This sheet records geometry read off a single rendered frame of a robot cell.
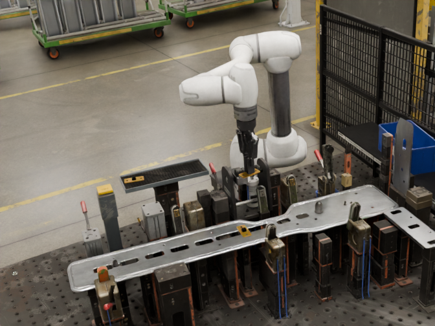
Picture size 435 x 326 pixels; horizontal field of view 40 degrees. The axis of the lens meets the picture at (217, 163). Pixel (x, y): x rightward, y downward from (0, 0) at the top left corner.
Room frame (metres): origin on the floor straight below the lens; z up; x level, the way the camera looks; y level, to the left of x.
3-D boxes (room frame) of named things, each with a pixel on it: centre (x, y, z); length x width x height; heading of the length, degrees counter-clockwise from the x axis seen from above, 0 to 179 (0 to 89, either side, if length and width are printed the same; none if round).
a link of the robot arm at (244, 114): (2.10, -0.12, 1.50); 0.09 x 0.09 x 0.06
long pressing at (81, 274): (2.02, -0.07, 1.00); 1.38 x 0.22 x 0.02; 107
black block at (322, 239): (1.95, -0.39, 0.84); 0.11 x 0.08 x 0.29; 17
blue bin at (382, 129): (2.48, -0.89, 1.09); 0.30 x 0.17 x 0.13; 8
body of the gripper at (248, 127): (2.10, -0.12, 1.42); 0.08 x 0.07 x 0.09; 29
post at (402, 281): (2.03, -0.73, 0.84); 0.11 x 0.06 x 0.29; 17
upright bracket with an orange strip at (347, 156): (2.35, -0.58, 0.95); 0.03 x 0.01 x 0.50; 107
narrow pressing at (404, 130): (2.24, -0.78, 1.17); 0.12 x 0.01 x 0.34; 17
